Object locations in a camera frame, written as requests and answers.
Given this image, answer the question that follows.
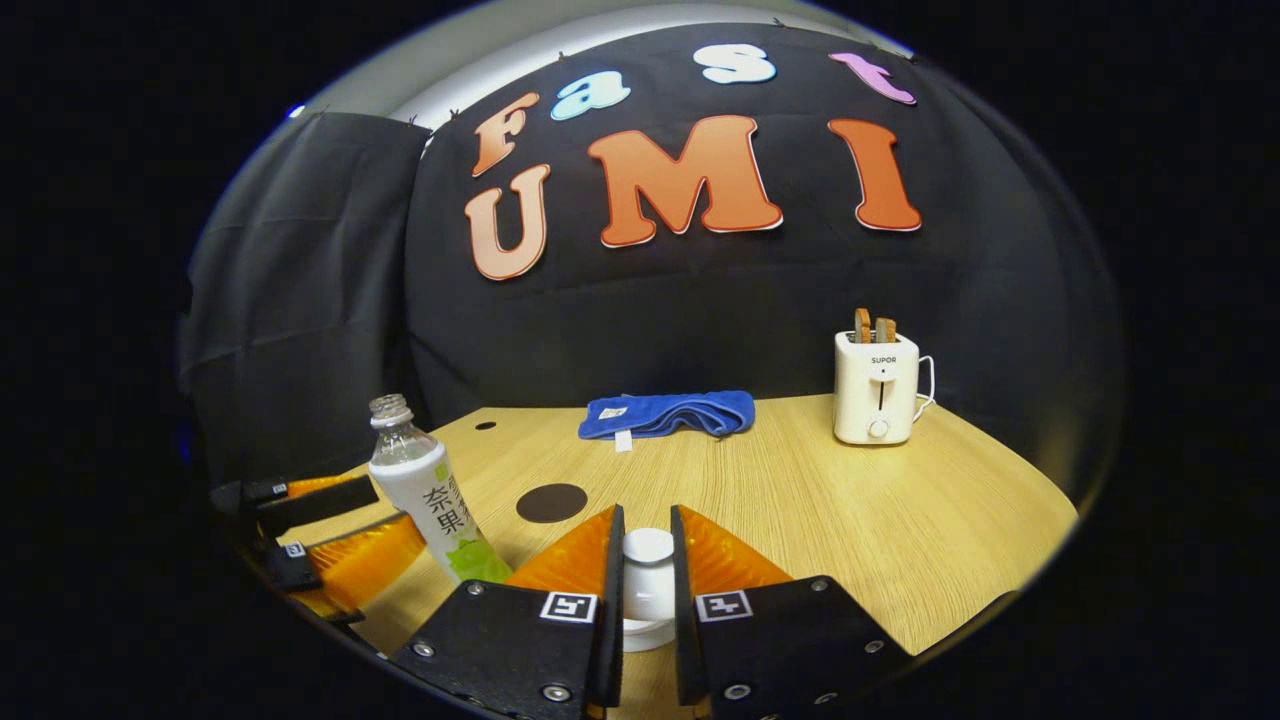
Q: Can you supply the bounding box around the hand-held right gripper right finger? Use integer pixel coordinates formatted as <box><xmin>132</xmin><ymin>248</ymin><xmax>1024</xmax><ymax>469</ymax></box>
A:
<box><xmin>670</xmin><ymin>503</ymin><xmax>916</xmax><ymax>720</ymax></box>

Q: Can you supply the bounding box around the blue folded towel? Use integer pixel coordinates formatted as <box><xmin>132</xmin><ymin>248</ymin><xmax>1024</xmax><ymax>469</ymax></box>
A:
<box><xmin>577</xmin><ymin>390</ymin><xmax>756</xmax><ymax>453</ymax></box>

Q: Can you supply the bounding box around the white toaster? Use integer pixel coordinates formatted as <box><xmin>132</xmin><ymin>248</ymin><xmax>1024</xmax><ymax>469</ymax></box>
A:
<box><xmin>833</xmin><ymin>330</ymin><xmax>921</xmax><ymax>446</ymax></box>

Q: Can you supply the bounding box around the black backdrop cloth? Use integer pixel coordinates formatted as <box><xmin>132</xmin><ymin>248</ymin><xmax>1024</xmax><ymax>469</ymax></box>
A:
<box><xmin>180</xmin><ymin>25</ymin><xmax>1126</xmax><ymax>491</ymax></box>

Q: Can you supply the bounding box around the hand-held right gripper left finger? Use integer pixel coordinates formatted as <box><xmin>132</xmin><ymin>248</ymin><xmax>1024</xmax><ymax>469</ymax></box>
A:
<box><xmin>390</xmin><ymin>503</ymin><xmax>626</xmax><ymax>720</ymax></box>

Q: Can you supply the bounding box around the dark round coaster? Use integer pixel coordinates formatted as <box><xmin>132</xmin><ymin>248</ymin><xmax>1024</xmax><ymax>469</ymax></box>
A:
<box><xmin>515</xmin><ymin>483</ymin><xmax>589</xmax><ymax>524</ymax></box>

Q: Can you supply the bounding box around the clear plastic water bottle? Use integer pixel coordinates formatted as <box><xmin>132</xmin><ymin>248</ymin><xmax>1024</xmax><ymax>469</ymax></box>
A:
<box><xmin>367</xmin><ymin>393</ymin><xmax>514</xmax><ymax>586</ymax></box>

